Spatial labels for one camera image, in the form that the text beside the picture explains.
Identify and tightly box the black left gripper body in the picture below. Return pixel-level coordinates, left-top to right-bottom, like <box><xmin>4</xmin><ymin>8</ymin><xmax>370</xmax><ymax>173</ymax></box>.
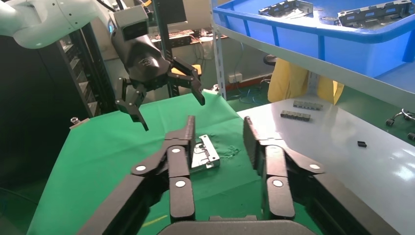
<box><xmin>111</xmin><ymin>30</ymin><xmax>172</xmax><ymax>93</ymax></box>

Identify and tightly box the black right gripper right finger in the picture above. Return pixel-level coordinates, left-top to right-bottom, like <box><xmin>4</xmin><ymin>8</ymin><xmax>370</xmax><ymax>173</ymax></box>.
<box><xmin>243</xmin><ymin>116</ymin><xmax>400</xmax><ymax>235</ymax></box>

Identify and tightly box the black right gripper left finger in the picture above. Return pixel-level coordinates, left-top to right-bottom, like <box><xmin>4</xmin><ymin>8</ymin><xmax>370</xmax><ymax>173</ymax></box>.
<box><xmin>77</xmin><ymin>116</ymin><xmax>196</xmax><ymax>235</ymax></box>

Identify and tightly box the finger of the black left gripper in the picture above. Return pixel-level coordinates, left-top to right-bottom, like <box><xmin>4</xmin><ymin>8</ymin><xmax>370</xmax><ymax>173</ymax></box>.
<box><xmin>166</xmin><ymin>57</ymin><xmax>206</xmax><ymax>106</ymax></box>
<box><xmin>115</xmin><ymin>77</ymin><xmax>149</xmax><ymax>131</ymax></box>

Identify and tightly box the stamped sheet metal bracket part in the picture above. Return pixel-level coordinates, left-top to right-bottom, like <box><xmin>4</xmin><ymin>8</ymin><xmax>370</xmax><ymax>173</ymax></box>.
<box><xmin>336</xmin><ymin>0</ymin><xmax>415</xmax><ymax>29</ymax></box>
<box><xmin>189</xmin><ymin>134</ymin><xmax>221</xmax><ymax>173</ymax></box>
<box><xmin>258</xmin><ymin>0</ymin><xmax>314</xmax><ymax>19</ymax></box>

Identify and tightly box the green cloth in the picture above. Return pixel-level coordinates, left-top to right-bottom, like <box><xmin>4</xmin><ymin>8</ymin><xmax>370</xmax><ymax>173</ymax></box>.
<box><xmin>26</xmin><ymin>90</ymin><xmax>325</xmax><ymax>235</ymax></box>

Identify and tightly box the silver binder clip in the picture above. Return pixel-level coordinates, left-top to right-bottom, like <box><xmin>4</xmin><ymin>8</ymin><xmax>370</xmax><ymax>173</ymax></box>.
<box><xmin>69</xmin><ymin>116</ymin><xmax>91</xmax><ymax>131</ymax></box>

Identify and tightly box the white table board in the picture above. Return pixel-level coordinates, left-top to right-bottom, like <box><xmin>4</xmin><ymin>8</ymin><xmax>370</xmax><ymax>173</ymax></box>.
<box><xmin>237</xmin><ymin>94</ymin><xmax>415</xmax><ymax>235</ymax></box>

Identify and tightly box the black equipment cabinet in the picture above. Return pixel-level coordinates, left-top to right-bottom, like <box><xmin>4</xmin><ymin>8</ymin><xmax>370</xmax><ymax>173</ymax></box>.
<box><xmin>0</xmin><ymin>23</ymin><xmax>118</xmax><ymax>189</ymax></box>

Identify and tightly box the yellow cloth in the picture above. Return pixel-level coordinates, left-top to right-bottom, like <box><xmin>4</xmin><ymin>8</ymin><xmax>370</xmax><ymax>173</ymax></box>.
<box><xmin>267</xmin><ymin>57</ymin><xmax>345</xmax><ymax>105</ymax></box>

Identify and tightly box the black caster wheel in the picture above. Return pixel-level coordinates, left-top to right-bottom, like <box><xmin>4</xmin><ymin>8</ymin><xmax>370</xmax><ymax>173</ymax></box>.
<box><xmin>385</xmin><ymin>108</ymin><xmax>415</xmax><ymax>128</ymax></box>

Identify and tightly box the white shelf board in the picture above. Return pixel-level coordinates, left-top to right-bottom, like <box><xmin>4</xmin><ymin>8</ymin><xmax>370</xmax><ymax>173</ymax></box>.
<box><xmin>215</xmin><ymin>27</ymin><xmax>415</xmax><ymax>112</ymax></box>

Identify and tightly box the blue plastic bin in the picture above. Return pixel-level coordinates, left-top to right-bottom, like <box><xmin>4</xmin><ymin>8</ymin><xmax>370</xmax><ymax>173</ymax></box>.
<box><xmin>212</xmin><ymin>0</ymin><xmax>415</xmax><ymax>79</ymax></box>

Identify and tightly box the white slotted angle post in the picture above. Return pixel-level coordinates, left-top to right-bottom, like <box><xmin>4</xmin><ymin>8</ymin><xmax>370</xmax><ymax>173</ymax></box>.
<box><xmin>211</xmin><ymin>0</ymin><xmax>228</xmax><ymax>100</ymax></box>

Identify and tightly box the black rack post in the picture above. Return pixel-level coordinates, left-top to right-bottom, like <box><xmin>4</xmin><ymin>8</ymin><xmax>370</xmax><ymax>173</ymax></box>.
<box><xmin>151</xmin><ymin>0</ymin><xmax>188</xmax><ymax>98</ymax></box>

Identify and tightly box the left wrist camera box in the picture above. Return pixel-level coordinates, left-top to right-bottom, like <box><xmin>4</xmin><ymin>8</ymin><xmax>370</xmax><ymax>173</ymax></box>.
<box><xmin>113</xmin><ymin>5</ymin><xmax>152</xmax><ymax>42</ymax></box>

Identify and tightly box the blue cable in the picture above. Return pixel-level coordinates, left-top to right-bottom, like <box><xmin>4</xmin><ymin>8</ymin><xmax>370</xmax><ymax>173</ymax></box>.
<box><xmin>236</xmin><ymin>86</ymin><xmax>270</xmax><ymax>105</ymax></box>

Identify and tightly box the small grey metal rail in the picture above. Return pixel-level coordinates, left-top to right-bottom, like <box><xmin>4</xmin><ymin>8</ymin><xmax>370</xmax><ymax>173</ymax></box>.
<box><xmin>293</xmin><ymin>99</ymin><xmax>324</xmax><ymax>111</ymax></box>
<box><xmin>280</xmin><ymin>110</ymin><xmax>312</xmax><ymax>122</ymax></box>

